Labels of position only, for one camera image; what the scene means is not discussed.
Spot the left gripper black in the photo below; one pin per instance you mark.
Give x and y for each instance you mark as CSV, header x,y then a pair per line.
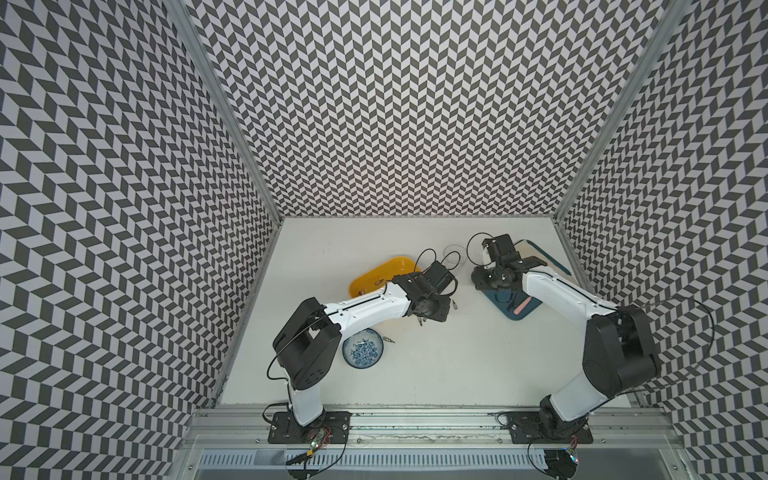
x,y
442,313

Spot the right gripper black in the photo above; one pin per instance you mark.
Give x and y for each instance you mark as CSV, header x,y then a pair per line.
x,y
480,282

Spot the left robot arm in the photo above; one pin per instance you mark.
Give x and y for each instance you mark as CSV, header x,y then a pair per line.
x,y
306,346

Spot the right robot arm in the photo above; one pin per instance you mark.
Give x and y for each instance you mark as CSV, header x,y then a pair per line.
x,y
619,352

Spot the yellow plastic storage box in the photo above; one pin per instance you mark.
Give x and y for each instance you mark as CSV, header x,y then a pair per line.
x,y
377,277

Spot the teal tray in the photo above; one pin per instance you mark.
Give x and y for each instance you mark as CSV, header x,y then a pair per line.
x,y
506,300

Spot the clear plastic cup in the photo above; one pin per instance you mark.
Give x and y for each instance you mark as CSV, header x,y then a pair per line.
x,y
454,248

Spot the blue white ceramic bowl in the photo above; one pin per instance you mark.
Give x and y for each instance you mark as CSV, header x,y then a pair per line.
x,y
368,334

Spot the pink handled utensil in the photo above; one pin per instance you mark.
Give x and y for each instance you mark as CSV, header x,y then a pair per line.
x,y
522,306

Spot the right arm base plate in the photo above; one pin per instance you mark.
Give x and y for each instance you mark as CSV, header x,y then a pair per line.
x,y
533,427

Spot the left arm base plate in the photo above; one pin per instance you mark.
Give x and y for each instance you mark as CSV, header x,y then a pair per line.
x,y
312,427

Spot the aluminium front rail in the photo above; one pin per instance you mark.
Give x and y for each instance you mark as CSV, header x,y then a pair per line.
x,y
496,427

